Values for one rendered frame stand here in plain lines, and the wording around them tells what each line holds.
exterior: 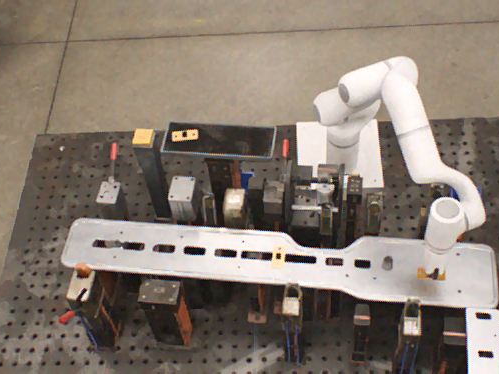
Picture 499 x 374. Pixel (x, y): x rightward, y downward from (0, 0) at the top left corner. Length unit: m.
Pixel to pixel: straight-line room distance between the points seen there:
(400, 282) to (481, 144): 0.94
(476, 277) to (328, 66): 2.23
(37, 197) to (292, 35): 2.08
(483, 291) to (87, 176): 1.60
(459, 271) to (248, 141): 0.78
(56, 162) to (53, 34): 1.81
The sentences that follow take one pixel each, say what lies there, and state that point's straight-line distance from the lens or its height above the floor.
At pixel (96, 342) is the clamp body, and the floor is 0.74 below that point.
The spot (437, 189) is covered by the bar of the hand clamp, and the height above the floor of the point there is 1.21.
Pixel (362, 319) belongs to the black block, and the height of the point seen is 0.99.
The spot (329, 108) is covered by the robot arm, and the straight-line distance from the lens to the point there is 2.42.
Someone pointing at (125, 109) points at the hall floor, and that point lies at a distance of 4.21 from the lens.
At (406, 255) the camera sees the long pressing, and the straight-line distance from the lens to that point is 2.35.
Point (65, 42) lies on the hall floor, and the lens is 4.73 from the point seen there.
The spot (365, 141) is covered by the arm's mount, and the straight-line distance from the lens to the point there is 2.88.
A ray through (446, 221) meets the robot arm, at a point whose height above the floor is 1.39.
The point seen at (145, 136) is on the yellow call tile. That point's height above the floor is 1.16.
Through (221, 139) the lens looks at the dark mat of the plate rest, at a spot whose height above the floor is 1.16.
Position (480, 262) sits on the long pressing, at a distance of 2.37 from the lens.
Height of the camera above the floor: 2.99
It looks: 53 degrees down
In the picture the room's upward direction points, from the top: 7 degrees counter-clockwise
